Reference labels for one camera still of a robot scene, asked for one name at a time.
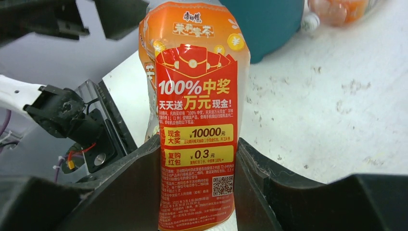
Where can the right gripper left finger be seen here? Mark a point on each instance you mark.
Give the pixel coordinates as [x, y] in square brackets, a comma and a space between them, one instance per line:
[124, 196]

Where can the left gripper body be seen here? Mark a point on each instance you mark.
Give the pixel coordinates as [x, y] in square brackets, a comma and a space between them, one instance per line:
[55, 18]

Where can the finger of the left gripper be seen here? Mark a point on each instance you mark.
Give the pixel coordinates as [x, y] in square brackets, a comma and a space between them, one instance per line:
[120, 17]

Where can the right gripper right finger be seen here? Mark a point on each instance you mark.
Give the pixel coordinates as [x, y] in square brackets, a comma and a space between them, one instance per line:
[270, 197]

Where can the large orange tea bottle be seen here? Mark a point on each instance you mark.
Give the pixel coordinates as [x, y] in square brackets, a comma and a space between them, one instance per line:
[196, 61]

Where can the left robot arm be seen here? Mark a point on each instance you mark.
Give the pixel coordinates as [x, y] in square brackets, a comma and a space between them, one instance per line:
[60, 112]

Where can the teal plastic bin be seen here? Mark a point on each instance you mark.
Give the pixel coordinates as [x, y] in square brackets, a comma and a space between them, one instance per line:
[266, 25]

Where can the orange tea bottle behind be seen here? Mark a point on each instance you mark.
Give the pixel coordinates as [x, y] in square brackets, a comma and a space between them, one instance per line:
[335, 13]

